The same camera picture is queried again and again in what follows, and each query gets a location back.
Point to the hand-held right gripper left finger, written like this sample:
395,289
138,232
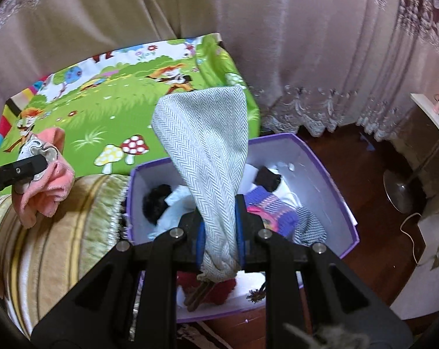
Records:
202,241

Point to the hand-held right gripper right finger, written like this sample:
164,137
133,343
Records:
242,232

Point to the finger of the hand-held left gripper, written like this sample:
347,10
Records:
23,170

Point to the pink towel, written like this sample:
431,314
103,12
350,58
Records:
52,192

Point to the purple striped knit sock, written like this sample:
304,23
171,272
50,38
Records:
277,211

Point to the red knitted cloth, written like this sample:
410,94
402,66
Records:
219,291

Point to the dark brown cloth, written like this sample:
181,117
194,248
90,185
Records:
268,180

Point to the black fuzzy cloth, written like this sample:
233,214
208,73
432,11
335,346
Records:
155,203

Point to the dark tassel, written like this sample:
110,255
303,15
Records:
255,293

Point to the black white houndstooth cloth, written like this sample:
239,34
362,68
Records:
310,229

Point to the grey herringbone cloth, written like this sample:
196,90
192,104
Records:
208,152

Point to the white box with purple rim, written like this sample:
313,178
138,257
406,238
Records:
314,174

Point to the striped velvet cushion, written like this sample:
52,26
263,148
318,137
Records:
59,254

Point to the green cartoon printed blanket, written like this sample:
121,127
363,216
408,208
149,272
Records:
106,116

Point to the purple paper scrap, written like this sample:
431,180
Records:
367,144

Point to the floor fan stand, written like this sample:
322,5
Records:
399,191

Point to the beige embroidered curtain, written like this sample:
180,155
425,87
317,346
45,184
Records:
295,43

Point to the white table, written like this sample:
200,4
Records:
428,107

